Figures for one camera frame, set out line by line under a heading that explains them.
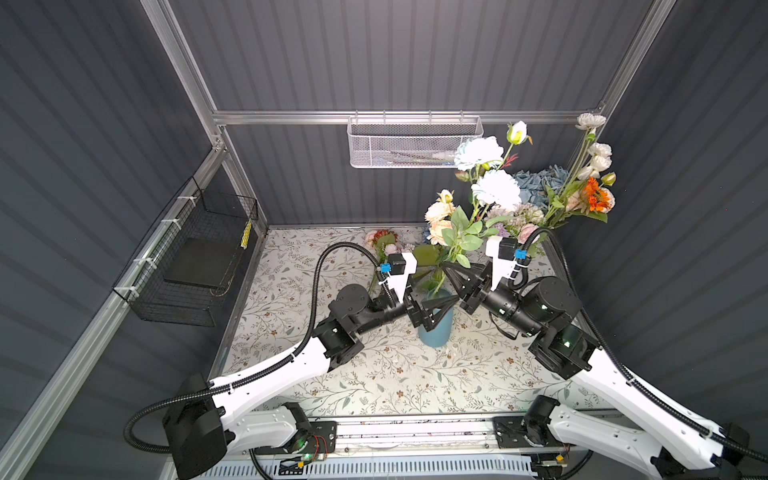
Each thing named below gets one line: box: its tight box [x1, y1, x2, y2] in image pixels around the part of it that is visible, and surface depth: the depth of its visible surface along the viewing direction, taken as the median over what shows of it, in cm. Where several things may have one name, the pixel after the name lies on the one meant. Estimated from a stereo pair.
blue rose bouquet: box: [513, 165, 569, 210], surface depth 82 cm
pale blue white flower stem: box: [441, 120, 533, 259], surface depth 48 cm
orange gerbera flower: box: [579, 176, 616, 223], surface depth 71 cm
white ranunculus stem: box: [545, 113, 612, 222], surface depth 75 cm
